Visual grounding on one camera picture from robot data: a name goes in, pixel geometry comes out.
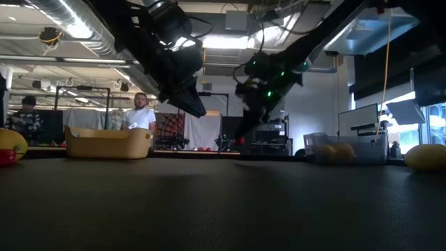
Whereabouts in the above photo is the yellow lemon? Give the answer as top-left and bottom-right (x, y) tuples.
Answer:
(403, 144), (446, 172)
(332, 142), (356, 162)
(0, 128), (29, 161)
(313, 144), (337, 163)

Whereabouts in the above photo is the grey ceiling box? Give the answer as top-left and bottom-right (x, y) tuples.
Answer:
(224, 10), (249, 31)

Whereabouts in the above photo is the black table mat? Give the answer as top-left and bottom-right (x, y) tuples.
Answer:
(0, 157), (446, 251)

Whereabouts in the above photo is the black equipment cart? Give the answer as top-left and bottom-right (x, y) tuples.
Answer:
(250, 114), (293, 156)

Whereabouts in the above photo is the yellow hanging cable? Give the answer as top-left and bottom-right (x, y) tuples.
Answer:
(375, 15), (392, 136)

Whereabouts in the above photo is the red patterned board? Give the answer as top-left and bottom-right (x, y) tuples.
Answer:
(155, 112), (186, 147)

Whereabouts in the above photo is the grey plastic basket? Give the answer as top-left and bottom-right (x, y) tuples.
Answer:
(302, 132), (390, 165)

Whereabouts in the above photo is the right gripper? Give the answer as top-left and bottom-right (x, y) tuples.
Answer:
(232, 50), (304, 139)

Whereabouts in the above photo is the silver ventilation duct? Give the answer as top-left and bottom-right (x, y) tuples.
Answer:
(24, 0), (161, 97)

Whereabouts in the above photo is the light blue ceiling panel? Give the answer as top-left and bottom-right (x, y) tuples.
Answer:
(323, 6), (421, 56)

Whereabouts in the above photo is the person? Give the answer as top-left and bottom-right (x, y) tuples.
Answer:
(120, 92), (157, 135)
(3, 96), (45, 146)

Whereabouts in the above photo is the white cloth drape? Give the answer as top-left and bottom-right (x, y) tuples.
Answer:
(183, 113), (222, 151)
(62, 108), (123, 130)

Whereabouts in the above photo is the computer monitor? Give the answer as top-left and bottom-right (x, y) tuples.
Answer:
(337, 103), (380, 137)

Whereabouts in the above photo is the ceiling cable reel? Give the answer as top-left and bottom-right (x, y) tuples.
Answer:
(38, 26), (63, 46)

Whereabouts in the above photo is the grey angled panel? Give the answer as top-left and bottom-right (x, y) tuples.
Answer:
(385, 99), (426, 126)

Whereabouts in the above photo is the yellow plastic basket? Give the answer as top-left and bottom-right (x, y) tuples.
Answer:
(64, 125), (153, 160)

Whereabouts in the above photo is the black pipe frame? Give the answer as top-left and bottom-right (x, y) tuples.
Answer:
(54, 85), (112, 130)

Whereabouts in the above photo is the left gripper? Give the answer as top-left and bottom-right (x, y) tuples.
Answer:
(149, 38), (207, 119)

